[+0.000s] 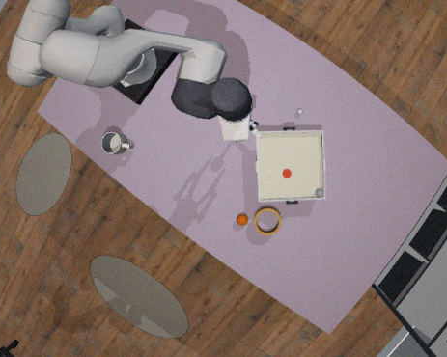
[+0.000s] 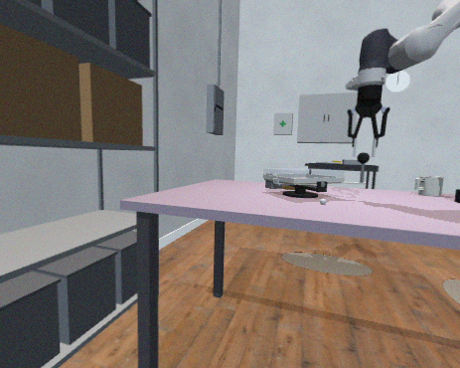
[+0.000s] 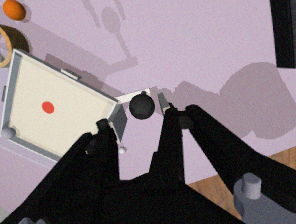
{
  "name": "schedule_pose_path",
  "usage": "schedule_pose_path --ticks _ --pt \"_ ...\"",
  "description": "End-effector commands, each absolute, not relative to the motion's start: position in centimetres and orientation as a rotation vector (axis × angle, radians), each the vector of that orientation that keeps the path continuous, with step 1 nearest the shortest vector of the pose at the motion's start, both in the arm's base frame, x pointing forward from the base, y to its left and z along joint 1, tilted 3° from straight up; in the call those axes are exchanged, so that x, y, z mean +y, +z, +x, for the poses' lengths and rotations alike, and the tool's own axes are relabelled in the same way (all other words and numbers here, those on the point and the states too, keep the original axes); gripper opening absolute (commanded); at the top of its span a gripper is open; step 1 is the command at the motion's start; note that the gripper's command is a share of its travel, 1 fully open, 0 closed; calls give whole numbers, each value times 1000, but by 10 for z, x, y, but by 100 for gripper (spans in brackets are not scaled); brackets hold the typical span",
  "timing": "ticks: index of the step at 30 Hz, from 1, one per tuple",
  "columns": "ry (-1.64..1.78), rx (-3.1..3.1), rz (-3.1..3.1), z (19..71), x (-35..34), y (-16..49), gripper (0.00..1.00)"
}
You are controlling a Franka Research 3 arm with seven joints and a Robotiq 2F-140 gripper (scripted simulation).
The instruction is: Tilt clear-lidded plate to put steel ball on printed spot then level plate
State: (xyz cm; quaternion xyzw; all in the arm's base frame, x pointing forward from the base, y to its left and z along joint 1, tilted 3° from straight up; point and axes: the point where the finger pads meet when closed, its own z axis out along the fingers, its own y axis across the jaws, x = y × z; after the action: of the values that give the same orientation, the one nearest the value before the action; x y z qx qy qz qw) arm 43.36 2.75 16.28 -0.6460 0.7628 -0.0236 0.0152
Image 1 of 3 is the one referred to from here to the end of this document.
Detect orange ball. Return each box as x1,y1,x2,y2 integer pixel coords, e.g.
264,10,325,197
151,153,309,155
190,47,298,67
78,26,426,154
237,214,248,226

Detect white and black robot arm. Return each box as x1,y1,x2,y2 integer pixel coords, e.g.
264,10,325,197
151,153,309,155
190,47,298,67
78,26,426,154
7,0,253,142

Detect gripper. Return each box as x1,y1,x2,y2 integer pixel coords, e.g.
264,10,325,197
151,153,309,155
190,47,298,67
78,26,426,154
250,120,259,131

